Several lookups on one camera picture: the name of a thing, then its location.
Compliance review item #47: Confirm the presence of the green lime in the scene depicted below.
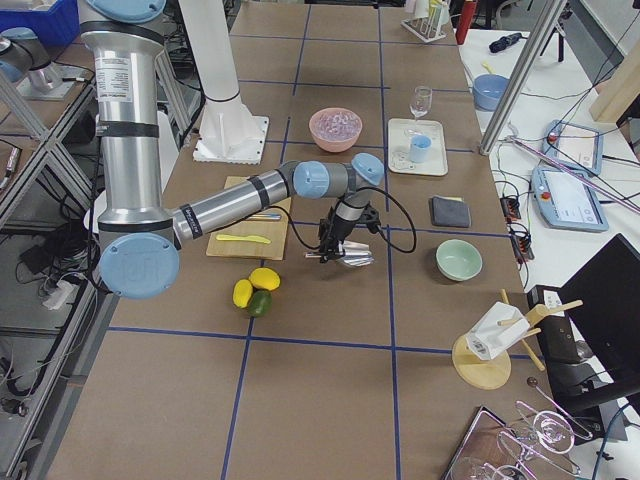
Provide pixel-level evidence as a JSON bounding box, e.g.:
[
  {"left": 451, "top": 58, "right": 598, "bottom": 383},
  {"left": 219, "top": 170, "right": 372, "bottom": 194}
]
[{"left": 246, "top": 290, "right": 272, "bottom": 318}]

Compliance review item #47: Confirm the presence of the teach pendant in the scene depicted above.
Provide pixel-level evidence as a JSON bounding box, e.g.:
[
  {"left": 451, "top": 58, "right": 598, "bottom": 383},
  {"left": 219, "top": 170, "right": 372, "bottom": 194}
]
[
  {"left": 531, "top": 166, "right": 609, "bottom": 233},
  {"left": 542, "top": 119, "right": 604, "bottom": 176}
]

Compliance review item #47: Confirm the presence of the near teach pendant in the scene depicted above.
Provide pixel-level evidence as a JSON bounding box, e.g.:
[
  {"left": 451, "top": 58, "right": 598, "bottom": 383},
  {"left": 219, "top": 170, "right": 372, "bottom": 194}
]
[{"left": 531, "top": 166, "right": 609, "bottom": 233}]

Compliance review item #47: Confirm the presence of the blue storage crate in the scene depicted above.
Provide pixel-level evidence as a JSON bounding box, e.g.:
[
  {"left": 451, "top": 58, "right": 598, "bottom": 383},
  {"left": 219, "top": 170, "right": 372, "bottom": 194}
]
[{"left": 1, "top": 0, "right": 80, "bottom": 46}]

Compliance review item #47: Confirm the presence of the cream bear tray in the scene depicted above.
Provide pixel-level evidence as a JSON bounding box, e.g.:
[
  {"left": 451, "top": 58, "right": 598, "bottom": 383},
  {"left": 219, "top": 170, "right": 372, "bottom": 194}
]
[{"left": 388, "top": 118, "right": 448, "bottom": 177}]

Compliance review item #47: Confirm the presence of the black monitor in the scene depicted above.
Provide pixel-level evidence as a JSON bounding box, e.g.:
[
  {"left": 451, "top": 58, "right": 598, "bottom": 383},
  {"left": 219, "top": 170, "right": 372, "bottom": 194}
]
[{"left": 527, "top": 233, "right": 639, "bottom": 414}]

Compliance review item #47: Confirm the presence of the wooden cup stand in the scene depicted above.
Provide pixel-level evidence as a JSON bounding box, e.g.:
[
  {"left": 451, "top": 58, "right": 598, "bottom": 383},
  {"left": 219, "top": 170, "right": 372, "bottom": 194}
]
[{"left": 452, "top": 289, "right": 583, "bottom": 390}]

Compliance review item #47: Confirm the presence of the red bottle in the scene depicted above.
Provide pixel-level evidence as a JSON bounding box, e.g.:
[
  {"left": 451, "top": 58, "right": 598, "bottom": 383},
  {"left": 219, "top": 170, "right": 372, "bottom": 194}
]
[{"left": 455, "top": 0, "right": 477, "bottom": 45}]

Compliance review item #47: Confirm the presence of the bamboo cutting board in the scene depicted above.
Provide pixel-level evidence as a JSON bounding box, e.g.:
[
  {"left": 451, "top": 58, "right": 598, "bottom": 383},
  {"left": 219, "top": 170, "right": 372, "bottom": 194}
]
[{"left": 206, "top": 198, "right": 291, "bottom": 260}]

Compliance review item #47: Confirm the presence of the yellow plastic knife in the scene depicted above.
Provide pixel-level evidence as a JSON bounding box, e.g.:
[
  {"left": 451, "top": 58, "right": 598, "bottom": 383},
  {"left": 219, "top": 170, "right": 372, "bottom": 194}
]
[{"left": 215, "top": 234, "right": 271, "bottom": 245}]

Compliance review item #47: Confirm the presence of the large yellow lemon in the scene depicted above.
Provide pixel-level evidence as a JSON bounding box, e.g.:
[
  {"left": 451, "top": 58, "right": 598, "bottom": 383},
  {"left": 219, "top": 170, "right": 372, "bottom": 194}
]
[{"left": 248, "top": 267, "right": 281, "bottom": 291}]

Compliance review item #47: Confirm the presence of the pink bowl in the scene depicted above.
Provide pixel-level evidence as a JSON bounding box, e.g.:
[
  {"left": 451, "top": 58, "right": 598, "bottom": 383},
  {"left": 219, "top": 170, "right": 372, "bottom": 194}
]
[{"left": 308, "top": 107, "right": 363, "bottom": 153}]

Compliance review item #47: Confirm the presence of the grey folded cloth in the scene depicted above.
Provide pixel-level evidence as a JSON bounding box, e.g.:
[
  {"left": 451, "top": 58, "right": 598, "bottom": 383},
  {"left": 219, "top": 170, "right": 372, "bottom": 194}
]
[{"left": 429, "top": 196, "right": 471, "bottom": 228}]

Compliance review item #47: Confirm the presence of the white chair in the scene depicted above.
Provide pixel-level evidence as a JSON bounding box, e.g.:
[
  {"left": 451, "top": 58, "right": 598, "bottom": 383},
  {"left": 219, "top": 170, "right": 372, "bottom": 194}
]
[{"left": 82, "top": 112, "right": 174, "bottom": 236}]

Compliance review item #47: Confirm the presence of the metal ice scoop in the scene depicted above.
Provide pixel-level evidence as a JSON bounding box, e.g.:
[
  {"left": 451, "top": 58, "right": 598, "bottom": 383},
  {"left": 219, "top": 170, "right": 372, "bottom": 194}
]
[{"left": 305, "top": 240, "right": 374, "bottom": 268}]

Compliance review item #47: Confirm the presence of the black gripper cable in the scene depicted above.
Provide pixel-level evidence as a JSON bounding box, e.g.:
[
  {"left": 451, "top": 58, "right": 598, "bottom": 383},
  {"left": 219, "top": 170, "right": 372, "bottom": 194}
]
[{"left": 272, "top": 187, "right": 418, "bottom": 254}]

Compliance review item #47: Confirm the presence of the green bowl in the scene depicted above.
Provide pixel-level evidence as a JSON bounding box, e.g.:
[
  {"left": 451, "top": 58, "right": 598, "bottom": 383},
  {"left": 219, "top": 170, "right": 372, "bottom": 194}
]
[{"left": 435, "top": 239, "right": 483, "bottom": 282}]

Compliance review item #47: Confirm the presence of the folded dark umbrella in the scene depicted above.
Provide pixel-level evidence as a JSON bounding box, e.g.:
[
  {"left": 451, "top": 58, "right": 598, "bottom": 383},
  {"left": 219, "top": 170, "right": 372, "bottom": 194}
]
[{"left": 489, "top": 32, "right": 528, "bottom": 54}]

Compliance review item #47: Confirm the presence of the far teach pendant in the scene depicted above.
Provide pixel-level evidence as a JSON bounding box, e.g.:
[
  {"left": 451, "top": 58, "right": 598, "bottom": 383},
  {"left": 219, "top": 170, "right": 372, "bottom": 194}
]
[{"left": 542, "top": 119, "right": 604, "bottom": 176}]

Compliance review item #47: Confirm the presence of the aluminium frame post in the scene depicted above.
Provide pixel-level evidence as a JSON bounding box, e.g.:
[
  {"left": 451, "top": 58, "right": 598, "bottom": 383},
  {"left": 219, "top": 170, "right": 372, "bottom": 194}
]
[{"left": 479, "top": 0, "right": 566, "bottom": 156}]

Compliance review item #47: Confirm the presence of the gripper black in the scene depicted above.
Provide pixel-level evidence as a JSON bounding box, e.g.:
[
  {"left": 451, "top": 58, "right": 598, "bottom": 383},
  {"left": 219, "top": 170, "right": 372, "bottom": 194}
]
[{"left": 318, "top": 209, "right": 356, "bottom": 263}]

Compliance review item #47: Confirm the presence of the glass on rack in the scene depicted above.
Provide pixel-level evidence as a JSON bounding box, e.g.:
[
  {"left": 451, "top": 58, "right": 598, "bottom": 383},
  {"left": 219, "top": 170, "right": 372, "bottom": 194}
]
[{"left": 497, "top": 400, "right": 594, "bottom": 479}]

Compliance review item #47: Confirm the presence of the white wire rack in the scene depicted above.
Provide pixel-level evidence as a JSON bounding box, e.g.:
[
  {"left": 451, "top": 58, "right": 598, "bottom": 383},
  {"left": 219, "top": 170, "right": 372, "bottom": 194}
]
[{"left": 401, "top": 0, "right": 450, "bottom": 43}]

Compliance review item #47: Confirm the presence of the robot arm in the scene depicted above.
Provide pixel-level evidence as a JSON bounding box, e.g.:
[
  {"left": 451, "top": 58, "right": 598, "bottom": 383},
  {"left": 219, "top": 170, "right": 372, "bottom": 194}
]
[{"left": 78, "top": 1, "right": 384, "bottom": 299}]

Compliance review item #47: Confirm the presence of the blue plastic cup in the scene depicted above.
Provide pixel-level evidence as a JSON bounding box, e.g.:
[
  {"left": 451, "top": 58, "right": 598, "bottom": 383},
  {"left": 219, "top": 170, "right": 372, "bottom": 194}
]
[{"left": 408, "top": 135, "right": 432, "bottom": 164}]

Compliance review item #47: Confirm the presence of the blue basin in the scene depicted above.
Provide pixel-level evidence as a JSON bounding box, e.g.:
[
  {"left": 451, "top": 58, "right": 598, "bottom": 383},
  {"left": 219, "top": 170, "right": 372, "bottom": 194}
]
[{"left": 472, "top": 74, "right": 509, "bottom": 111}]

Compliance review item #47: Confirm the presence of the white carton on stand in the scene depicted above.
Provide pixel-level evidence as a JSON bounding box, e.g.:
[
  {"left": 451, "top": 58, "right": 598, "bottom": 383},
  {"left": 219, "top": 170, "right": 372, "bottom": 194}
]
[{"left": 465, "top": 302, "right": 530, "bottom": 361}]

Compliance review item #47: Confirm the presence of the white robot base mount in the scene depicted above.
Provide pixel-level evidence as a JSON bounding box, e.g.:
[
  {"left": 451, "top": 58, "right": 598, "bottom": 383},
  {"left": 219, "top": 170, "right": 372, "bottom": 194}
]
[{"left": 179, "top": 0, "right": 269, "bottom": 165}]

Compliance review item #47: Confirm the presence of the clear wine glass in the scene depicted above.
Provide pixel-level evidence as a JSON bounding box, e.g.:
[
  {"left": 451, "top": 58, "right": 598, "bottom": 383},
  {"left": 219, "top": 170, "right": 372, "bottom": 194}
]
[{"left": 405, "top": 85, "right": 433, "bottom": 137}]

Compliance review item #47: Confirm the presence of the small yellow lemon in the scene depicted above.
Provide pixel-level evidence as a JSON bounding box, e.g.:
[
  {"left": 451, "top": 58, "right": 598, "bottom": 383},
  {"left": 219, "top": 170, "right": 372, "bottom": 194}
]
[{"left": 232, "top": 278, "right": 254, "bottom": 309}]

